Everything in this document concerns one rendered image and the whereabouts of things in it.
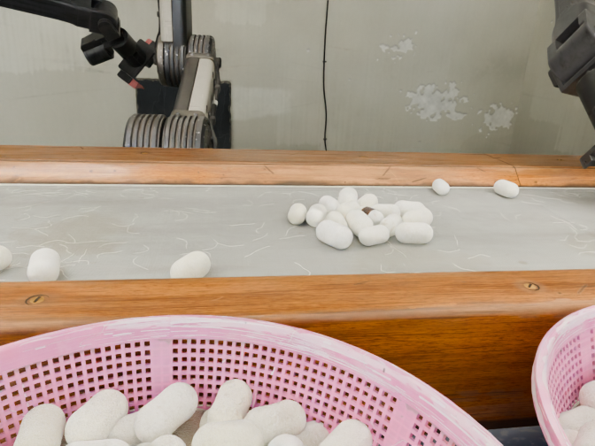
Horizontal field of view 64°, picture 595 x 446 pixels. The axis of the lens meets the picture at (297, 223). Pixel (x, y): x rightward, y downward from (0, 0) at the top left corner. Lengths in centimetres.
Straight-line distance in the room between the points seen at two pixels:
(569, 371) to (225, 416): 19
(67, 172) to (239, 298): 40
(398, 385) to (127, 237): 30
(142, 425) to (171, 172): 42
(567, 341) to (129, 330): 23
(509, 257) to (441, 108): 239
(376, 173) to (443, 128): 221
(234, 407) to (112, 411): 6
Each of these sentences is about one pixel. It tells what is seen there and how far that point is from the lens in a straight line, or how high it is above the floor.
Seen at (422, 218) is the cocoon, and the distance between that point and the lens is 48.
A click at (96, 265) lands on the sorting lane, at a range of 40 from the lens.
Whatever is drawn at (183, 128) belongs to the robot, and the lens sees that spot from 79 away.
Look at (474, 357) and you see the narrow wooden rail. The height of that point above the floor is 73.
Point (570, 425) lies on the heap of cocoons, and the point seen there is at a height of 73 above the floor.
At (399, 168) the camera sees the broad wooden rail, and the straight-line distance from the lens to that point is 66.
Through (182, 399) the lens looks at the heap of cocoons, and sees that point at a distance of 25.
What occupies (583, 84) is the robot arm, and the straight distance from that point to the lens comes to 72.
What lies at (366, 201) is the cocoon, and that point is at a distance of 51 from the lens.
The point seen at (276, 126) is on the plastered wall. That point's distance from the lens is 252.
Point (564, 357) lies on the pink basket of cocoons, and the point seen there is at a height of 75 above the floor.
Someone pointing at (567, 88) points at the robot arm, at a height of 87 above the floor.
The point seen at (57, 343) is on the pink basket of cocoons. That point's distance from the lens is 26.
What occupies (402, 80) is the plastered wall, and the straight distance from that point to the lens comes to 270.
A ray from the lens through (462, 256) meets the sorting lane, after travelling 45.
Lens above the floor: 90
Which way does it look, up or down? 20 degrees down
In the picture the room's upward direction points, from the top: 3 degrees clockwise
